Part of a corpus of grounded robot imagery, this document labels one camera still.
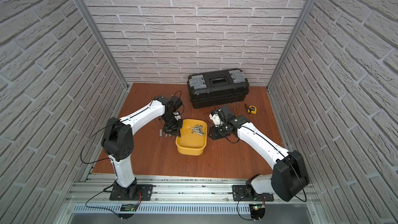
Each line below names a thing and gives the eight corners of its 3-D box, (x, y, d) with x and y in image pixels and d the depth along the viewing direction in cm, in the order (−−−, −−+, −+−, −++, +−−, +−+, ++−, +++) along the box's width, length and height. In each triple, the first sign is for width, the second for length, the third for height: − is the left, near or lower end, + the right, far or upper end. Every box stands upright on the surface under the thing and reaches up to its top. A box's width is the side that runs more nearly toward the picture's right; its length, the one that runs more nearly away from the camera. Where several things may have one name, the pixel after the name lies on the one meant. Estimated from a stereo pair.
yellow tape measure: (246, 114, 105) (247, 112, 103) (244, 106, 109) (245, 104, 107) (256, 114, 105) (257, 112, 103) (254, 106, 109) (255, 104, 108)
